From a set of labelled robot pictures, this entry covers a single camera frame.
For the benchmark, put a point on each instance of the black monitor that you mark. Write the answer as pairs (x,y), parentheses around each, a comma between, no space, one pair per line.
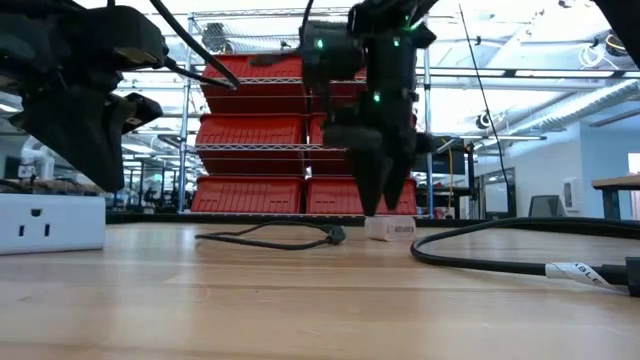
(447,162)

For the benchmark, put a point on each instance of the wooden background workbench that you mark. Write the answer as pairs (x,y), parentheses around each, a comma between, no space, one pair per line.
(50,185)

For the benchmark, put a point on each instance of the black table edge frame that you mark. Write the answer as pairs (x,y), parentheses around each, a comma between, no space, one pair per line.
(150,218)

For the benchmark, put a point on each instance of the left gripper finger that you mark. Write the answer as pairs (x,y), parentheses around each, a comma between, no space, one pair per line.
(85,135)

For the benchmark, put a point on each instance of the wooden table with black legs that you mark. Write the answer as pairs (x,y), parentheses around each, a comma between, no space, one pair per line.
(617,182)

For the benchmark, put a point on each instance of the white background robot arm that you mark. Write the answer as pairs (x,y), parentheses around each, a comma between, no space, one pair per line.
(45,165)

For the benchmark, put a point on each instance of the black monitor pole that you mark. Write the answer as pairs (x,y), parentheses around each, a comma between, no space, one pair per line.
(470,175)

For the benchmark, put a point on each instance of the small round ceiling device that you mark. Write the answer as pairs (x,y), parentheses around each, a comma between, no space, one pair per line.
(484,121)

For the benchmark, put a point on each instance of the white wall dispenser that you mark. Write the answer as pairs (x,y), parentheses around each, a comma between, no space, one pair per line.
(570,195)

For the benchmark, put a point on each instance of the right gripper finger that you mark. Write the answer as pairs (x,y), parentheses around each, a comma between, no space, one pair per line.
(400,175)
(370,175)

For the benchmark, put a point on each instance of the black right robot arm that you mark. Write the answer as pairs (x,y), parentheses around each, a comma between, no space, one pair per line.
(330,60)

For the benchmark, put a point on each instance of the red plastic storage bin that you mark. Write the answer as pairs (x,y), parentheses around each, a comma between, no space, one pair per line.
(330,197)
(250,130)
(352,100)
(315,165)
(270,100)
(245,195)

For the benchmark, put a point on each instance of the dark round shelf object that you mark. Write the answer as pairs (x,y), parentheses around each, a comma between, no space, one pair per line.
(216,37)

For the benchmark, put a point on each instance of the white power strip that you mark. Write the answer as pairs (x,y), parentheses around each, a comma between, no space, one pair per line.
(65,235)

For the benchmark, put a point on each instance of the pink USB wall charger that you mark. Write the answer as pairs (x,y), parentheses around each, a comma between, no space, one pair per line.
(395,230)

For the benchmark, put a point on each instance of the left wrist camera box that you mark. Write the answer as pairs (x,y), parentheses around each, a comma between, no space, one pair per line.
(125,30)

